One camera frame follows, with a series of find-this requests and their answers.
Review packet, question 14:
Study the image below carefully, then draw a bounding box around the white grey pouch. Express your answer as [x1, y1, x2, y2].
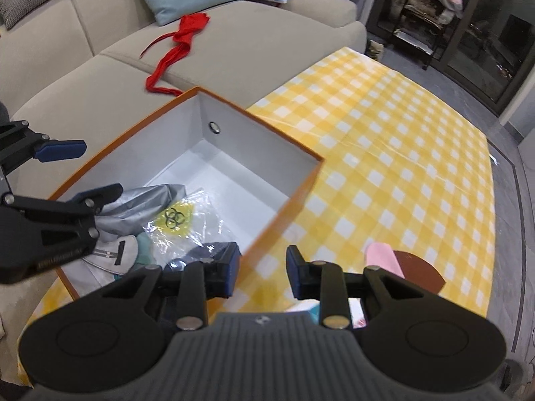
[81, 234, 138, 276]

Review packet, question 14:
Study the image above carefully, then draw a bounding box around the clear plastic bag yellow print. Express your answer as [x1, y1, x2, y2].
[142, 190, 235, 255]

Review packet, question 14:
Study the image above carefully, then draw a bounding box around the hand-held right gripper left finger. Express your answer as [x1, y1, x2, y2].
[96, 242, 243, 331]

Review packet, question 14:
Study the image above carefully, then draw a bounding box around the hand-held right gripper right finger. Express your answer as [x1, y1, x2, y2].
[285, 246, 439, 331]

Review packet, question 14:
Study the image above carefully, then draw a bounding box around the yellow checked tablecloth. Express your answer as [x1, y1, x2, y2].
[25, 46, 498, 330]

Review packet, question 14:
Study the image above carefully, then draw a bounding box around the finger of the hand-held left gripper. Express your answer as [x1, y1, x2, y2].
[0, 120, 88, 176]
[0, 183, 125, 242]

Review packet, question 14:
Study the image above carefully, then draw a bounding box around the dark glass door cabinet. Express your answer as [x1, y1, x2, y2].
[368, 0, 535, 118]

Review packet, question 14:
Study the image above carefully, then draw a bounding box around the brown oval lid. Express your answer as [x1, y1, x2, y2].
[393, 251, 446, 295]

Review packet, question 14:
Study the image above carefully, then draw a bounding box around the red ribbon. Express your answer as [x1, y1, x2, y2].
[140, 13, 211, 96]

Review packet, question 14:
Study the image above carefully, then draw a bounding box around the silver grey cloth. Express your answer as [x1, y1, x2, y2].
[94, 184, 187, 235]

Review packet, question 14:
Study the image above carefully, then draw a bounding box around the beige sofa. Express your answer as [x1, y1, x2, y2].
[0, 0, 367, 201]

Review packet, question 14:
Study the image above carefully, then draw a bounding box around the orange cardboard box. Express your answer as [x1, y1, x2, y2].
[44, 86, 326, 301]

